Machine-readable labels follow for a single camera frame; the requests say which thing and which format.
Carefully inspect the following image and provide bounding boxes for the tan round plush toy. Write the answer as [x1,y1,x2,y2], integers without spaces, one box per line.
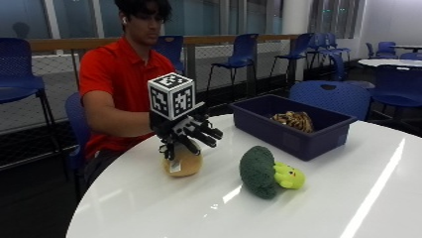
[160,140,204,179]

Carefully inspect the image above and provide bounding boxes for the white cube of black markers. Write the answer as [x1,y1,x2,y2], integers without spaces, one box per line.
[146,71,196,122]

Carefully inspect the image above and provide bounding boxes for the green broccoli plush toy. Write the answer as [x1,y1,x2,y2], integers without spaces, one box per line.
[236,145,307,200]

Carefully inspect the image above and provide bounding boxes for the dark blue plastic bin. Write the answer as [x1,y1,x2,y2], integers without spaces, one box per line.
[227,93,357,163]

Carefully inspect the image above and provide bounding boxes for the striped tiger plush toy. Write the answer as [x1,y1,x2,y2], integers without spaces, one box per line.
[268,110,316,135]

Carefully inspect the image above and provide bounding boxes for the blue chair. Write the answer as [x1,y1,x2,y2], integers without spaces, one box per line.
[150,35,186,75]
[397,52,422,61]
[267,32,316,85]
[204,33,259,102]
[0,37,62,154]
[287,79,372,122]
[306,32,352,71]
[326,49,376,91]
[363,41,397,60]
[367,64,422,124]
[63,91,91,201]

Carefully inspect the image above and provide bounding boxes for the the person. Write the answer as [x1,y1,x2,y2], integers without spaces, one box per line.
[77,0,187,187]

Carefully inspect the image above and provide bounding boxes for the white round column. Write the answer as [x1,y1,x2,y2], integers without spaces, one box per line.
[280,0,314,36]

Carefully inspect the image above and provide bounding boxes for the white round table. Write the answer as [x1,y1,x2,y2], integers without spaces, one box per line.
[387,44,422,54]
[355,58,422,69]

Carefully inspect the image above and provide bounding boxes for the wooden rail mesh balustrade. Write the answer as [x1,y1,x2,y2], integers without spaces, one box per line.
[25,33,306,100]

